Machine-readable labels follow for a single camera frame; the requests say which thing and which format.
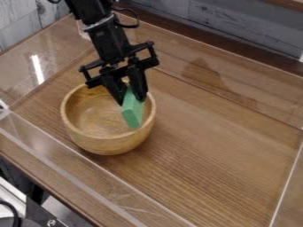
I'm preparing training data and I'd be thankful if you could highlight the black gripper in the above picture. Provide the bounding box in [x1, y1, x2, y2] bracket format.
[79, 14, 160, 105]

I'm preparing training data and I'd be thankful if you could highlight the green rectangular block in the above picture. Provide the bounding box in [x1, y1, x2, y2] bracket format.
[120, 87, 144, 129]

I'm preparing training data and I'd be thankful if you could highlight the brown wooden bowl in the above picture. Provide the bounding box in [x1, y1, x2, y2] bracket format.
[60, 83, 156, 155]

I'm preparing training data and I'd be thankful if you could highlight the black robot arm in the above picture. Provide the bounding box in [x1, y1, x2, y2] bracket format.
[64, 0, 160, 105]

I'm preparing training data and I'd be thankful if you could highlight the clear acrylic tray wall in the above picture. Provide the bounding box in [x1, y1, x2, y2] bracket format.
[0, 103, 302, 227]

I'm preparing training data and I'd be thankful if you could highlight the black table frame bracket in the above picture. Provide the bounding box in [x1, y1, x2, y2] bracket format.
[25, 198, 68, 227]

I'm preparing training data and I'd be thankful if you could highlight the black cable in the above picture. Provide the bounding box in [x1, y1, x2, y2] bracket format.
[0, 200, 21, 227]

